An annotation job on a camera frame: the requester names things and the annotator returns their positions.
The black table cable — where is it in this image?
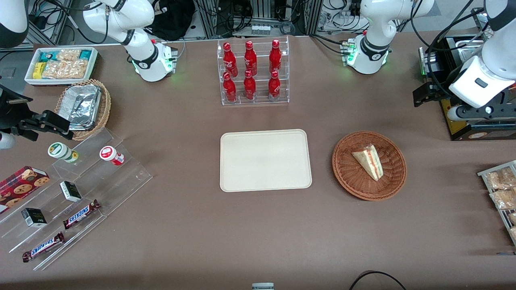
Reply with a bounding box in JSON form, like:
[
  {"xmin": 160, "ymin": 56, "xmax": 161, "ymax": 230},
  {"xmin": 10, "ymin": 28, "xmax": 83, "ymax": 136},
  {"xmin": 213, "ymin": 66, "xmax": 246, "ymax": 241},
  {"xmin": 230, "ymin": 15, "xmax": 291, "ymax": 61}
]
[{"xmin": 349, "ymin": 271, "xmax": 408, "ymax": 290}]

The black warmer with yellow panel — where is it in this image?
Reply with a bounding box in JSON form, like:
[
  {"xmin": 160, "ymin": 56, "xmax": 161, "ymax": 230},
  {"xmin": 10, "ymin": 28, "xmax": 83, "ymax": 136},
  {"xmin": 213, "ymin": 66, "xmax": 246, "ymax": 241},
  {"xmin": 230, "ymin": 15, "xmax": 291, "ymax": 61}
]
[{"xmin": 418, "ymin": 34, "xmax": 516, "ymax": 141}]

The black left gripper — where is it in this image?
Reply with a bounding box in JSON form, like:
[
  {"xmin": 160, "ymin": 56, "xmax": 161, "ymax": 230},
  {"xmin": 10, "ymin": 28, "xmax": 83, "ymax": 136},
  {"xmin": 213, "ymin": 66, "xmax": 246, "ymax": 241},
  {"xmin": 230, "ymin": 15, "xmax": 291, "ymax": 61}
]
[{"xmin": 413, "ymin": 82, "xmax": 516, "ymax": 120}]

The white power strip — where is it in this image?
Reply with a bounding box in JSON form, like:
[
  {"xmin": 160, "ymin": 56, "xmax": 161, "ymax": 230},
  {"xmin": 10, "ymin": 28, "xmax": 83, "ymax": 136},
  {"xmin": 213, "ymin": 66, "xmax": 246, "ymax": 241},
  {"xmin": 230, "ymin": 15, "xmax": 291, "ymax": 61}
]
[{"xmin": 322, "ymin": 10, "xmax": 361, "ymax": 31}]

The oval tan wicker basket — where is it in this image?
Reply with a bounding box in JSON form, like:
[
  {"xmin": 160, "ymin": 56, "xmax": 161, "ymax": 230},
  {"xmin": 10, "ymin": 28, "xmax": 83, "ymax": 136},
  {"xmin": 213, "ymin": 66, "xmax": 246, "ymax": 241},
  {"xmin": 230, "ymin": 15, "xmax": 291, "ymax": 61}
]
[{"xmin": 54, "ymin": 79, "xmax": 111, "ymax": 141}]

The aluminium foil container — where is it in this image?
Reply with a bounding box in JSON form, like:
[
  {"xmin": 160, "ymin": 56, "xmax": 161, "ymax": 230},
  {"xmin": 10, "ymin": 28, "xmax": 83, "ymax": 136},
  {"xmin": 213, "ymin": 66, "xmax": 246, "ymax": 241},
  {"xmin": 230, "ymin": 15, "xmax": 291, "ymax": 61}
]
[{"xmin": 60, "ymin": 84, "xmax": 102, "ymax": 130}]

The red capped yoghurt bottle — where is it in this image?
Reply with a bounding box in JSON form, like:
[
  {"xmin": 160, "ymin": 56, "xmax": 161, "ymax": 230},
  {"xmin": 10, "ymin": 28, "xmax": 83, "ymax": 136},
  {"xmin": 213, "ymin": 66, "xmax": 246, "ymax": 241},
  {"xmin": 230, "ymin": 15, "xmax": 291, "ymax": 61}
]
[{"xmin": 100, "ymin": 146, "xmax": 125, "ymax": 166}]

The round brown wicker basket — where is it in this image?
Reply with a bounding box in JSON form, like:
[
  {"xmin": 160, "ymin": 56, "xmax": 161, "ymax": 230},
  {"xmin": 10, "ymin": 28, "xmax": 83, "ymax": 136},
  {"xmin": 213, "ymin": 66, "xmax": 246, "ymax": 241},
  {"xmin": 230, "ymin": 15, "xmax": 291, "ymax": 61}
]
[{"xmin": 332, "ymin": 131, "xmax": 407, "ymax": 201}]

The large clear snack bag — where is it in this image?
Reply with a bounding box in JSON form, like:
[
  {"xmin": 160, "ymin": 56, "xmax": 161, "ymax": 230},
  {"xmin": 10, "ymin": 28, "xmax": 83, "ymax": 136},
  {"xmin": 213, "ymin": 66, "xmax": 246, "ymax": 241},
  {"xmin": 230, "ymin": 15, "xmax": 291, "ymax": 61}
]
[{"xmin": 42, "ymin": 60, "xmax": 89, "ymax": 79}]

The snickers bar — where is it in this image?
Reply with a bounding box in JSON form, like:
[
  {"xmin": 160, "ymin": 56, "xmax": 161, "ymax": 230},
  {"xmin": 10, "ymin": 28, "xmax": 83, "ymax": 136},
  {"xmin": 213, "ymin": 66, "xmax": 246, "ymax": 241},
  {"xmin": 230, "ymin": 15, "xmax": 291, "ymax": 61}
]
[
  {"xmin": 62, "ymin": 199, "xmax": 101, "ymax": 230},
  {"xmin": 22, "ymin": 232, "xmax": 65, "ymax": 263}
]

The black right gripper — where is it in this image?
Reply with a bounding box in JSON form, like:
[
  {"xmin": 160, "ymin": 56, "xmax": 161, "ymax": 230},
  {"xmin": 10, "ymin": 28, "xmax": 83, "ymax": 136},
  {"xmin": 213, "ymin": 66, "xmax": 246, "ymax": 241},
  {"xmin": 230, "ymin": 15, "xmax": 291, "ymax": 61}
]
[{"xmin": 0, "ymin": 85, "xmax": 75, "ymax": 141}]

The red cola bottle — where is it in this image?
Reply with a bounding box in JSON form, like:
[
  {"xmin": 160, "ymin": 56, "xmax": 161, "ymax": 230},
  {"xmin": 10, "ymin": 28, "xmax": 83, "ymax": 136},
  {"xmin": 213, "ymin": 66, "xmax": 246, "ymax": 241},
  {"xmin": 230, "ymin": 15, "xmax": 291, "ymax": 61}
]
[
  {"xmin": 223, "ymin": 42, "xmax": 238, "ymax": 78},
  {"xmin": 223, "ymin": 72, "xmax": 237, "ymax": 102},
  {"xmin": 269, "ymin": 39, "xmax": 282, "ymax": 75},
  {"xmin": 243, "ymin": 70, "xmax": 256, "ymax": 100},
  {"xmin": 268, "ymin": 70, "xmax": 281, "ymax": 101},
  {"xmin": 244, "ymin": 40, "xmax": 258, "ymax": 76}
]

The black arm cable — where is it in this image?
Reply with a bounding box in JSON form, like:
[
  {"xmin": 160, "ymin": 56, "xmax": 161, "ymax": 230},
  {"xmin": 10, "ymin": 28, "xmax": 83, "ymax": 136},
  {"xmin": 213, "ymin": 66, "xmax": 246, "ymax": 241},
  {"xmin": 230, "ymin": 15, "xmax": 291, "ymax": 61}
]
[{"xmin": 411, "ymin": 0, "xmax": 488, "ymax": 93}]

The small black box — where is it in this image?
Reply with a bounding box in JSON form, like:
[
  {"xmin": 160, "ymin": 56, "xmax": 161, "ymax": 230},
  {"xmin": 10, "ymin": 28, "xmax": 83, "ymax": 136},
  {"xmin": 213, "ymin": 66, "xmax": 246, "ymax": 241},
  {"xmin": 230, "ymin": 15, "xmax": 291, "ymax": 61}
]
[
  {"xmin": 21, "ymin": 207, "xmax": 48, "ymax": 228},
  {"xmin": 60, "ymin": 181, "xmax": 82, "ymax": 203}
]

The clear acrylic stepped display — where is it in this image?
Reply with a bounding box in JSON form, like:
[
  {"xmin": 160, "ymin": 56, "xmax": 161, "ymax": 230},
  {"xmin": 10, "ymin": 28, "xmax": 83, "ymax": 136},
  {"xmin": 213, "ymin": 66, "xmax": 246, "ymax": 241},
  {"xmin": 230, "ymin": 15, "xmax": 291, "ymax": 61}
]
[{"xmin": 0, "ymin": 127, "xmax": 153, "ymax": 271}]

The green capped yoghurt bottle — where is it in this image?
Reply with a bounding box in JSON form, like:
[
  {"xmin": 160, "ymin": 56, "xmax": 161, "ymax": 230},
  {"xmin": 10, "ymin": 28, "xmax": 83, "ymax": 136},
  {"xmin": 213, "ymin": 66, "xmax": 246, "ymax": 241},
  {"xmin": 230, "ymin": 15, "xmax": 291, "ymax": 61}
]
[{"xmin": 48, "ymin": 142, "xmax": 79, "ymax": 164}]

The right wrist camera cylinder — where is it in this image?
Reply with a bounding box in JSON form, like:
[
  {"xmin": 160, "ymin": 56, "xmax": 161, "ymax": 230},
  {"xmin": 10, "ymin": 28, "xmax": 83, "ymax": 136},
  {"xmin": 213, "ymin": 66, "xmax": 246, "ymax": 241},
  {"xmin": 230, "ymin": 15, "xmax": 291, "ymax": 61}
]
[{"xmin": 0, "ymin": 132, "xmax": 17, "ymax": 150}]

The white rectangular snack bin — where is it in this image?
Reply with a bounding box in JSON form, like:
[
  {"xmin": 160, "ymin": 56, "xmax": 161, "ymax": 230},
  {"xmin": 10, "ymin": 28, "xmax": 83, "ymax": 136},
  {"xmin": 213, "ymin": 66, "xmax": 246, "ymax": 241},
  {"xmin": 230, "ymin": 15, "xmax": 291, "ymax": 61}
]
[{"xmin": 24, "ymin": 47, "xmax": 99, "ymax": 86}]

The small clear snack bag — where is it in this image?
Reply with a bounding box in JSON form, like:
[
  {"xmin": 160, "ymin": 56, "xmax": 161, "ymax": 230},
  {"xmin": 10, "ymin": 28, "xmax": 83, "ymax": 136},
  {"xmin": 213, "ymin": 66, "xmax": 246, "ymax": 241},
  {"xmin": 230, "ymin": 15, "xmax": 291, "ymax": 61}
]
[{"xmin": 56, "ymin": 49, "xmax": 81, "ymax": 61}]

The red cookie box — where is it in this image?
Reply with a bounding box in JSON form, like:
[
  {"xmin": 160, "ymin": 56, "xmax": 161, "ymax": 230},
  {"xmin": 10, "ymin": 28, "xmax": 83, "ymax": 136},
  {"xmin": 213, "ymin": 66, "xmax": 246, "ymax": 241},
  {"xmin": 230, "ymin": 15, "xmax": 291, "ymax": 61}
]
[{"xmin": 0, "ymin": 166, "xmax": 50, "ymax": 214}]

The triangular sandwich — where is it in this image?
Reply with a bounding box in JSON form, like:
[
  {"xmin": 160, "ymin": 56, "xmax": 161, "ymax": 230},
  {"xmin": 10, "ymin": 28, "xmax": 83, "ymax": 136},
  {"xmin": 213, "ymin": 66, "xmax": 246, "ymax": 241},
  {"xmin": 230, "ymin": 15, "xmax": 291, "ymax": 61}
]
[{"xmin": 352, "ymin": 145, "xmax": 383, "ymax": 181}]

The clear acrylic bottle rack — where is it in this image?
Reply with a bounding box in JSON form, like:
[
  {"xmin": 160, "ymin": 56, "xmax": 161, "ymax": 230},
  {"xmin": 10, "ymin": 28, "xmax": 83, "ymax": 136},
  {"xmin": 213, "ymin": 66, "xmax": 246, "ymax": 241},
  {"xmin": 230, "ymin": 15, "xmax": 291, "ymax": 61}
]
[{"xmin": 217, "ymin": 36, "xmax": 290, "ymax": 106}]

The cream rectangular tray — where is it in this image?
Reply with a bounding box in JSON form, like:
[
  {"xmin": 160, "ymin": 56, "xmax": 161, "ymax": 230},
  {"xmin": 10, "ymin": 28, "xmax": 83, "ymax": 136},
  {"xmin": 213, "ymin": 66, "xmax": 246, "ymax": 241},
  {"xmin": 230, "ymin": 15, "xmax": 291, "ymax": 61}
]
[{"xmin": 220, "ymin": 129, "xmax": 313, "ymax": 193}]

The grey wire rack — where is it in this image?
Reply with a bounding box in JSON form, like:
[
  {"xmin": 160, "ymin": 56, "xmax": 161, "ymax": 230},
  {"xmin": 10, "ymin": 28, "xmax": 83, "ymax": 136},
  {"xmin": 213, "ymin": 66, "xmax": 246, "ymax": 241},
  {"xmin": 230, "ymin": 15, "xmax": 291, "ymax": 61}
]
[{"xmin": 477, "ymin": 160, "xmax": 516, "ymax": 246}]

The black bag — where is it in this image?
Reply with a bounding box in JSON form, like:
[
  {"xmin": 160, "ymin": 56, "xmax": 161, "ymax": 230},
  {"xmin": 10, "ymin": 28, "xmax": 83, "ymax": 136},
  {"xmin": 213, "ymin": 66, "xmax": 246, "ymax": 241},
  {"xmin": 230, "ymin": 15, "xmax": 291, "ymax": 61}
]
[{"xmin": 151, "ymin": 0, "xmax": 196, "ymax": 41}]

